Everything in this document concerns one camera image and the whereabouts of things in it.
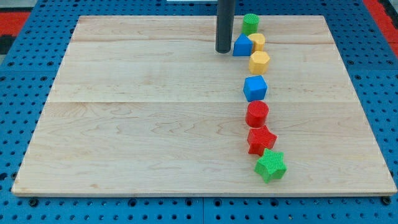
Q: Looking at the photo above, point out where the blue cube block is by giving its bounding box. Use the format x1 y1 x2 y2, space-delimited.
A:
243 75 267 102

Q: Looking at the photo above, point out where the light wooden board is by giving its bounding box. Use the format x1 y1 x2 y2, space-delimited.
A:
12 16 397 197

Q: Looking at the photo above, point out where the red star block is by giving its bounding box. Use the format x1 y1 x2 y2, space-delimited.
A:
247 125 277 156

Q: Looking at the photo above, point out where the blue triangle block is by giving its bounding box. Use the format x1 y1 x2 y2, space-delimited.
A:
233 34 253 57

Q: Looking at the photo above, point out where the yellow hexagon block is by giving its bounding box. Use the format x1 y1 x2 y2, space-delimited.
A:
248 51 270 75

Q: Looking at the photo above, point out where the red cylinder block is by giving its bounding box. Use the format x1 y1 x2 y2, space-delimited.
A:
245 101 269 128

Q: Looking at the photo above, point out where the yellow heart block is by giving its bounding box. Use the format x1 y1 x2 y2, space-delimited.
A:
248 33 266 53

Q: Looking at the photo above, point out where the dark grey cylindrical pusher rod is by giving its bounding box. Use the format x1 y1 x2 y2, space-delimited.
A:
215 0 236 54

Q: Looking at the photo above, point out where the green cylinder block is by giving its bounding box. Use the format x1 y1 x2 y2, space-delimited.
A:
242 14 259 35

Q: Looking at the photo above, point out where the green star block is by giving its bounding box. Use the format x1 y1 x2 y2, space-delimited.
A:
254 148 287 184

